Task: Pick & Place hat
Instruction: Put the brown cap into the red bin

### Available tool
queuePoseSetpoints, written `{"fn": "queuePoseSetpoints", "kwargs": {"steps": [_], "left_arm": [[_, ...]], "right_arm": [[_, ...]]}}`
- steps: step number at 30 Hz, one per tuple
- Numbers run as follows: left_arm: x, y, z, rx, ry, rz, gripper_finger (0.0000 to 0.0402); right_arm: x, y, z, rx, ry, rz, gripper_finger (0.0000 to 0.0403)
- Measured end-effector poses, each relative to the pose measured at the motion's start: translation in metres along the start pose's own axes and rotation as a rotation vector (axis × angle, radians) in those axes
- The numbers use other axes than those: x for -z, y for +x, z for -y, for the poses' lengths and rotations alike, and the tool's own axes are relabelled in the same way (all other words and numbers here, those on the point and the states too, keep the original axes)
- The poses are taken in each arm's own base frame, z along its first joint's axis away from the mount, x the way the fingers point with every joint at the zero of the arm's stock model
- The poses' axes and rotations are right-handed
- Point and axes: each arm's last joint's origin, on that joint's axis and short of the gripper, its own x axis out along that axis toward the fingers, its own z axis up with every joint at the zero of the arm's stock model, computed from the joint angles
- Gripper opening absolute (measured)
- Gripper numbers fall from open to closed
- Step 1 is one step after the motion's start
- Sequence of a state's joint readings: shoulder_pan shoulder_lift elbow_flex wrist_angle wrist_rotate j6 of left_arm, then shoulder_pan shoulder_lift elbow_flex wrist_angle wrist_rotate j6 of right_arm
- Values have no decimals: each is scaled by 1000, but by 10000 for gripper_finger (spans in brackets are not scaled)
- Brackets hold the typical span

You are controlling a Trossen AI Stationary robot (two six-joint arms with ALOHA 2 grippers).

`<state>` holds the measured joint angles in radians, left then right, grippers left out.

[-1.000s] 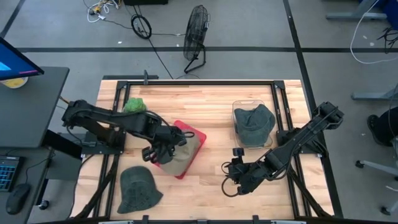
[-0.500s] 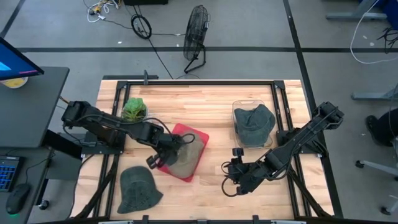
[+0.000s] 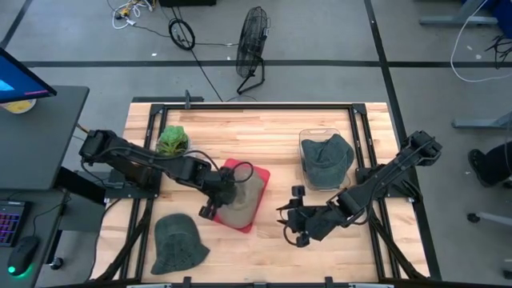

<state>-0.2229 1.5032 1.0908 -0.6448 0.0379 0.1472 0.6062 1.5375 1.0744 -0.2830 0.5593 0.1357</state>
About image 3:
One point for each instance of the computer monitor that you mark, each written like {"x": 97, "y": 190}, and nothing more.
{"x": 20, "y": 80}

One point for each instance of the black floor fan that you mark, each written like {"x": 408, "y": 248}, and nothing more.
{"x": 251, "y": 42}

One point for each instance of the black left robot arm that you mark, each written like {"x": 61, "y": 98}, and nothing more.
{"x": 152, "y": 162}

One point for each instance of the dark green fabric hat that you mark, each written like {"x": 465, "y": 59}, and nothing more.
{"x": 176, "y": 244}
{"x": 326, "y": 160}

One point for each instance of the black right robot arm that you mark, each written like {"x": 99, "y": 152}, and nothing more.
{"x": 384, "y": 176}

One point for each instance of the clear plastic container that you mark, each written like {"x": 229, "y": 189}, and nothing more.
{"x": 316, "y": 133}

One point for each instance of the backlit keyboard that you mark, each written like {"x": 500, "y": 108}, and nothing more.
{"x": 10, "y": 222}

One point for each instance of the black desk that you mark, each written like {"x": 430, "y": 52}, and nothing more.
{"x": 40, "y": 140}

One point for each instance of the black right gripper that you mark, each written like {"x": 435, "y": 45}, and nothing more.
{"x": 316, "y": 224}

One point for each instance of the person's shoe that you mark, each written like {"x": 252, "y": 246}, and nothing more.
{"x": 486, "y": 166}

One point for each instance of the black metal table frame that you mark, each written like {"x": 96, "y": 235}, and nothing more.
{"x": 256, "y": 106}

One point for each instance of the red plastic tray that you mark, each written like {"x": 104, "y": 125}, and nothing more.
{"x": 262, "y": 173}

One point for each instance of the yellow bowl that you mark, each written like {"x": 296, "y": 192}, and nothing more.
{"x": 18, "y": 106}

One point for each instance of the grey desk foot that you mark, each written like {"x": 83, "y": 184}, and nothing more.
{"x": 480, "y": 122}

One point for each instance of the chair base with caster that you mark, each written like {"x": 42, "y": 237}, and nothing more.
{"x": 488, "y": 217}

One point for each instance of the black computer mouse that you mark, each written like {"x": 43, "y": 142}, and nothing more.
{"x": 24, "y": 252}

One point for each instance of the tan fabric hat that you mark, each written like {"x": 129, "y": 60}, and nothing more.
{"x": 250, "y": 200}

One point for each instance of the grey desk leg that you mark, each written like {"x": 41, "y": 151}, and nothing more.
{"x": 460, "y": 19}

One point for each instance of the black desk caster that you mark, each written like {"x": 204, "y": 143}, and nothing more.
{"x": 57, "y": 263}

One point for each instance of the green plush toy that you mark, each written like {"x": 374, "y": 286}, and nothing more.
{"x": 173, "y": 140}

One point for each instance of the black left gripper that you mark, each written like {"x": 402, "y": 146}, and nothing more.
{"x": 224, "y": 192}

